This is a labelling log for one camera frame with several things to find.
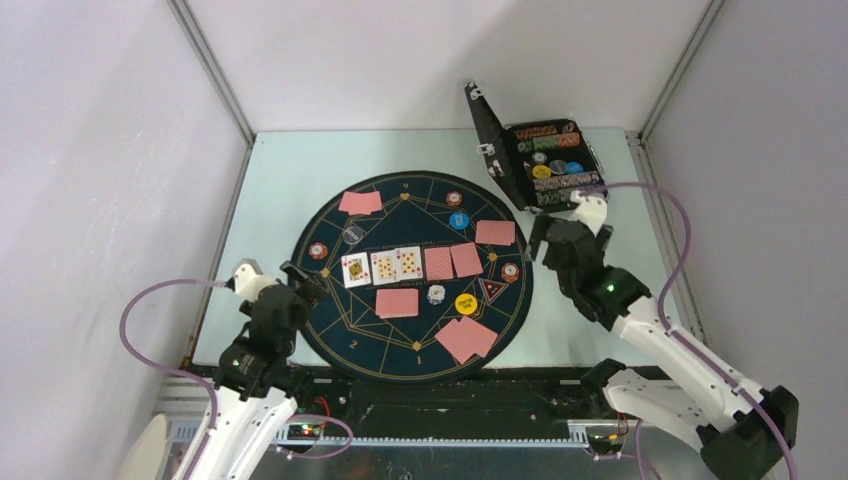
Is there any yellow button in case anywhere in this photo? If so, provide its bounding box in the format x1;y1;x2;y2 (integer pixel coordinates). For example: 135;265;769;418
531;165;552;179

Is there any red poker chip stack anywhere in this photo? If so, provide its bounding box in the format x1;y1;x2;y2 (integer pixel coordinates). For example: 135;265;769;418
445;191;463;207

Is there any blue white chip stack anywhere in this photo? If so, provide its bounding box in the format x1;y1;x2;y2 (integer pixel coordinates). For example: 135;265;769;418
427;284;446;305

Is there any clear dealer button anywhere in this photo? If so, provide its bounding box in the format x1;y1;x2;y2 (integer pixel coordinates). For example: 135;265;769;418
342;225;366;246

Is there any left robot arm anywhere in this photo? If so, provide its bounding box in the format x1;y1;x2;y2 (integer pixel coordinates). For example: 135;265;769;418
174;259;328;479

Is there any round dark poker mat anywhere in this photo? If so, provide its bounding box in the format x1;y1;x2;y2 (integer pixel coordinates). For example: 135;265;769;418
292;171;533;385

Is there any face up nine card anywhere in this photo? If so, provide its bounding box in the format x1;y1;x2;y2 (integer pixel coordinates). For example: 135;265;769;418
370;250;400;286

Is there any triangular all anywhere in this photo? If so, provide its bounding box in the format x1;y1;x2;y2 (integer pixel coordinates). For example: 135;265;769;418
478;278;510;305

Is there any pink card mid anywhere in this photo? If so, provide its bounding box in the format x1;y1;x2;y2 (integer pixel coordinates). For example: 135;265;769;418
423;246;454;282

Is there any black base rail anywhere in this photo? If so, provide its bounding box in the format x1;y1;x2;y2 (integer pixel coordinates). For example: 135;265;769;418
300;367;625;442

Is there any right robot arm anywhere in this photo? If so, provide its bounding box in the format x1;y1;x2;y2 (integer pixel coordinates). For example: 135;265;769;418
528;215;799;479

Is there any face up eight card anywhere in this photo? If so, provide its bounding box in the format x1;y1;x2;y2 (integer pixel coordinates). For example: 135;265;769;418
395;246;424;281

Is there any pink playing card deck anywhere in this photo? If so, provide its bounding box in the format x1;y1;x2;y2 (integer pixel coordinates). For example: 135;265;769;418
375;288;419;319

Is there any pink dealt card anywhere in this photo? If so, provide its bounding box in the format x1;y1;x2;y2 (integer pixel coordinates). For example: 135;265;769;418
338;191;373;215
460;317;498;358
475;220;516;246

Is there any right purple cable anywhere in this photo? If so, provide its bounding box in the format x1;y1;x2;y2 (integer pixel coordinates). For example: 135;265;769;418
582;182;800;480

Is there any yellow big blind button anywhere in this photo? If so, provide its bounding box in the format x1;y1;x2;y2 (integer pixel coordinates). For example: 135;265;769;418
454;293;478;317

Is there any blue small blind button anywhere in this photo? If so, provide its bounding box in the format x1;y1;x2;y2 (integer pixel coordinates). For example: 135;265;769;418
448;211;470;231

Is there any black poker chip case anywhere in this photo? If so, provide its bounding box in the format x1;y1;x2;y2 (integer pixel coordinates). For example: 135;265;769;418
464;82;605;213

